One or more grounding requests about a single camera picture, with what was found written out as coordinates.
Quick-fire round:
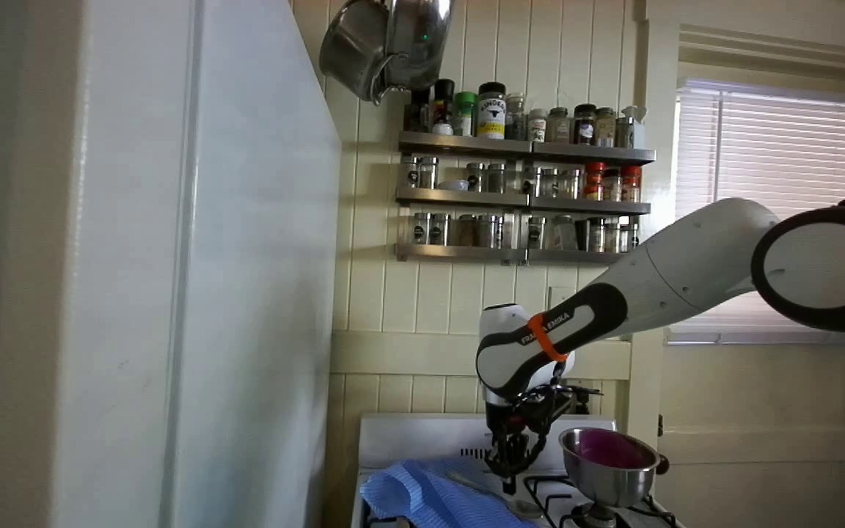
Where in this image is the hanging steel pot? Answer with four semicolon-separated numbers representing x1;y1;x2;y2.
318;0;398;106
382;0;460;98

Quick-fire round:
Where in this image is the white window blind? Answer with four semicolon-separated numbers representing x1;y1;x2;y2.
668;79;845;348

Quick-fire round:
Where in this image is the blue striped cloth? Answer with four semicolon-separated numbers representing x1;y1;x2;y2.
357;455;547;528

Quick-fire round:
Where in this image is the red spice jar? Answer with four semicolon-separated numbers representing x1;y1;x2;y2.
580;158;608;207
619;161;645;207

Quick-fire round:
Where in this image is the white panel door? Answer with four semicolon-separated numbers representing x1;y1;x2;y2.
636;333;845;528

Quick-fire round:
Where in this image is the metal wall spice rack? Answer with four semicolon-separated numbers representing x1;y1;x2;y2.
390;129;658;267

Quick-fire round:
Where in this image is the white gas stove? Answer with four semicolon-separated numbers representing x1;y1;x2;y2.
350;409;685;528

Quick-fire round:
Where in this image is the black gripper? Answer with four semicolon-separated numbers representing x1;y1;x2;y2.
484;389;577;499

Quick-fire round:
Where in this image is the silver metal bowl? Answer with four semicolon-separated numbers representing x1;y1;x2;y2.
558;425;665;515

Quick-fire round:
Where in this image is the large black stove grate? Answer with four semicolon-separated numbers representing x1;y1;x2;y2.
523;474;680;528

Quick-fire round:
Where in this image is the white refrigerator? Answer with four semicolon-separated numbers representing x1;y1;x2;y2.
0;0;344;528

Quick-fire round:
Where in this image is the black lid white spice jar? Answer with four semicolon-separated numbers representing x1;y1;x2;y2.
473;79;510;144

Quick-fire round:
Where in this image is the green spice jar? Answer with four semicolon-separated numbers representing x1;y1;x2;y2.
450;88;481;141

